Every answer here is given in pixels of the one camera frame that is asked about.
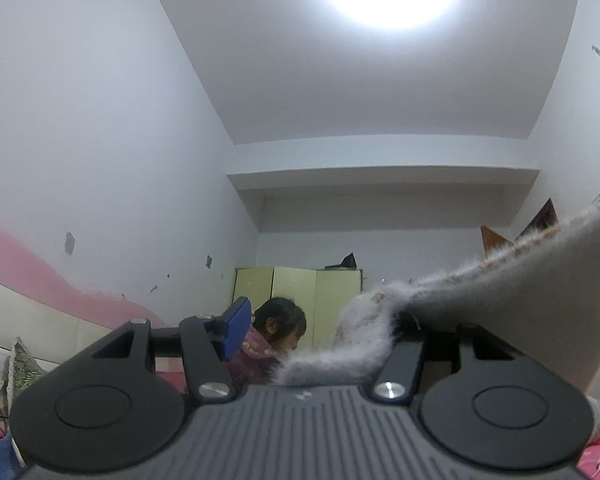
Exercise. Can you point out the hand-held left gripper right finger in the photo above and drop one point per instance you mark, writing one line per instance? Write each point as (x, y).
(405, 362)

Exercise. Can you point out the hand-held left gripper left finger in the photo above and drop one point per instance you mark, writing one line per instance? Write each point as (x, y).
(236, 327)

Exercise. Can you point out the beige white houndstooth coat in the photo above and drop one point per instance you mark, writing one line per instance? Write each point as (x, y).
(530, 285)

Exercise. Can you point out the yellow-green wardrobe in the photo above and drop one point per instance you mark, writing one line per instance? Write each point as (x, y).
(290, 295)

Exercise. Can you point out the black object on wardrobe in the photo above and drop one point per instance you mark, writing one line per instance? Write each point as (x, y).
(344, 261)

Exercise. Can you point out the wooden door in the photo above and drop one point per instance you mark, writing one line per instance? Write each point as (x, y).
(495, 242)

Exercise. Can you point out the floral pillow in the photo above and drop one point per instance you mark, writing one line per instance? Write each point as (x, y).
(26, 365)

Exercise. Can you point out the pink and cream headboard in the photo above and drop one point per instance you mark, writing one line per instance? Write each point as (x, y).
(30, 270)

